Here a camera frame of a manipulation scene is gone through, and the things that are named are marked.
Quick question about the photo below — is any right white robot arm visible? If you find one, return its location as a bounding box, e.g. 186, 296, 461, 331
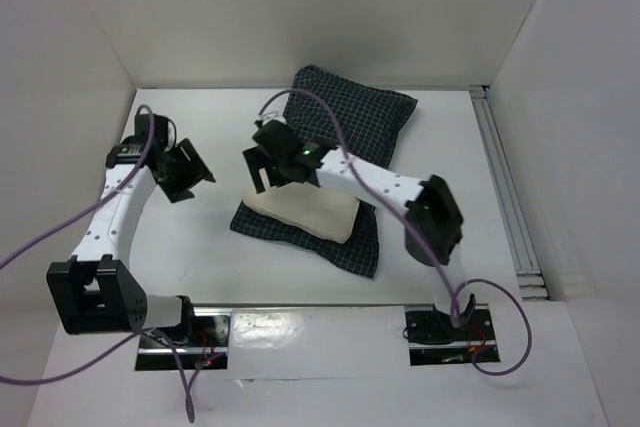
243, 116, 475, 339

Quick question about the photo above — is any purple cable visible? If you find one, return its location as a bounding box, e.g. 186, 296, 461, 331
257, 89, 534, 377
0, 104, 211, 423

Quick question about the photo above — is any aluminium rail frame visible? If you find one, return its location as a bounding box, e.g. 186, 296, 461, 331
469, 86, 551, 302

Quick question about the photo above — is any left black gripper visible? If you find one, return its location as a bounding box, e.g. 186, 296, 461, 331
158, 138, 216, 204

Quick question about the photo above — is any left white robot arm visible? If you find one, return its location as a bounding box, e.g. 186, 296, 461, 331
46, 105, 215, 346

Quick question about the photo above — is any dark checked pillowcase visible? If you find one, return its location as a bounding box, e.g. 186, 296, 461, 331
230, 65, 417, 279

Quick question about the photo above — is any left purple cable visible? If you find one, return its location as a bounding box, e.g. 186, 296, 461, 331
0, 104, 211, 423

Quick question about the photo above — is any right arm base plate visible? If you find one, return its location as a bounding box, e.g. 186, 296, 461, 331
402, 304, 500, 367

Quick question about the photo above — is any cream pillow with bear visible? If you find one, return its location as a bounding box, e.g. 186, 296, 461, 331
242, 183, 360, 244

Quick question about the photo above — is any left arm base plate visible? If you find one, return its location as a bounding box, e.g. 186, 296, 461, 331
134, 305, 232, 372

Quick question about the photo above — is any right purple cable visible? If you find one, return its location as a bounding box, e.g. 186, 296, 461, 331
257, 89, 534, 377

